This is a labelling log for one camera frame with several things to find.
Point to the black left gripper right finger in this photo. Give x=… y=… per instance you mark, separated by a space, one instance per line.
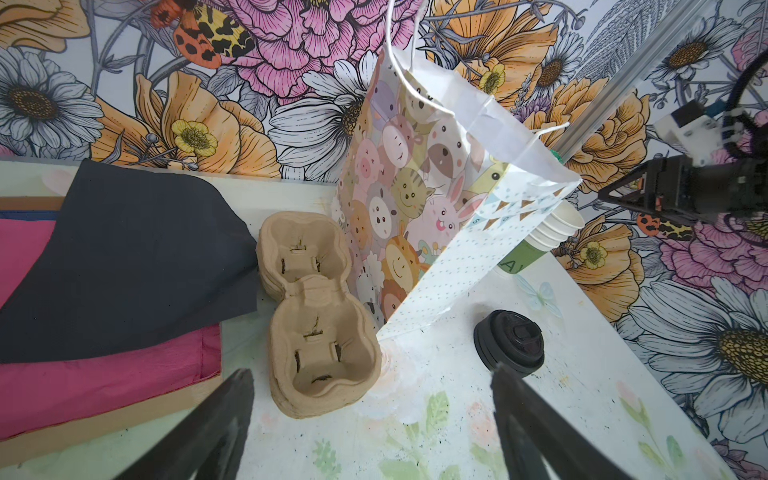
x=536 y=441

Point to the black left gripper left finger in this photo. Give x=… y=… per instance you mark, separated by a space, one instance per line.
x=209 y=443

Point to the white patterned paper gift bag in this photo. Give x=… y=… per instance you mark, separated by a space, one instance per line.
x=440 y=184

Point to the stack of paper cups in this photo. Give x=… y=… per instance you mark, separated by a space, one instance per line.
x=558 y=227

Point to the brown pulp cup carrier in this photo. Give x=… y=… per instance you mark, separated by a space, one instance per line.
x=322 y=347

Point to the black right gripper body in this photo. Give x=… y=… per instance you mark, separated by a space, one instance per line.
x=673 y=189

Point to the black paper napkin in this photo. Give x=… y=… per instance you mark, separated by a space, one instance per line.
x=135 y=259

